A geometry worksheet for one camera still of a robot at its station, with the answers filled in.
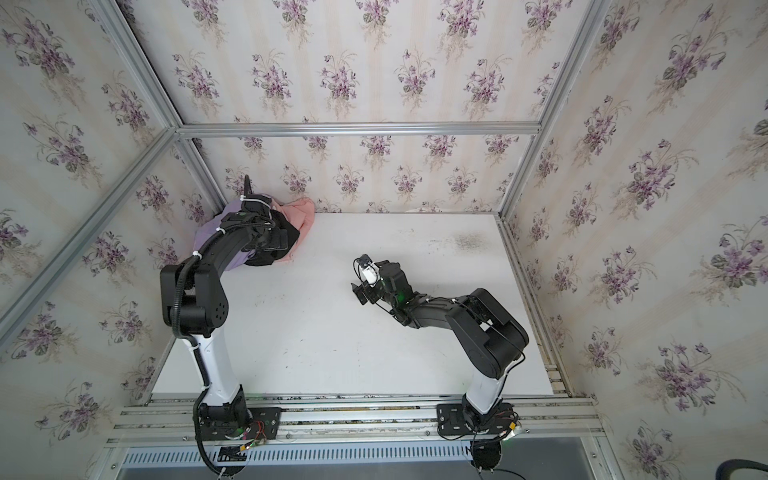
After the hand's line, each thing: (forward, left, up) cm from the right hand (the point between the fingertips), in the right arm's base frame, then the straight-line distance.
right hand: (363, 274), depth 91 cm
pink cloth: (+33, +26, -3) cm, 42 cm away
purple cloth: (+28, +60, -5) cm, 67 cm away
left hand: (+13, +32, +2) cm, 35 cm away
